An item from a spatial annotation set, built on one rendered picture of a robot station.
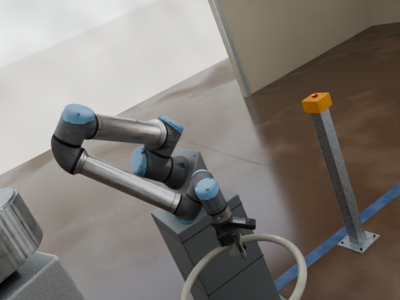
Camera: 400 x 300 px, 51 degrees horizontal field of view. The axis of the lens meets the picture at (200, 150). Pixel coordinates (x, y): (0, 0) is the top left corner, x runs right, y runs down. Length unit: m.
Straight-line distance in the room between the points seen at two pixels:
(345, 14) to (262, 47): 1.94
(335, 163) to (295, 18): 5.20
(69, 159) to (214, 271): 1.08
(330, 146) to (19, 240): 2.07
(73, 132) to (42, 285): 0.83
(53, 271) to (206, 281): 1.50
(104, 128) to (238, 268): 1.16
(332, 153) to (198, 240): 1.00
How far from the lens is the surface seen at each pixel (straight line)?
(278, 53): 7.42
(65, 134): 1.68
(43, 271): 0.95
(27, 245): 0.93
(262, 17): 7.27
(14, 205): 0.93
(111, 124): 1.79
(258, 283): 2.58
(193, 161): 2.22
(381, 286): 2.78
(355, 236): 3.04
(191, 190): 1.74
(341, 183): 2.79
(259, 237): 1.74
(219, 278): 2.41
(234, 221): 1.72
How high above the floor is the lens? 1.91
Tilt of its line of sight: 20 degrees down
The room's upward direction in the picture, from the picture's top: 23 degrees counter-clockwise
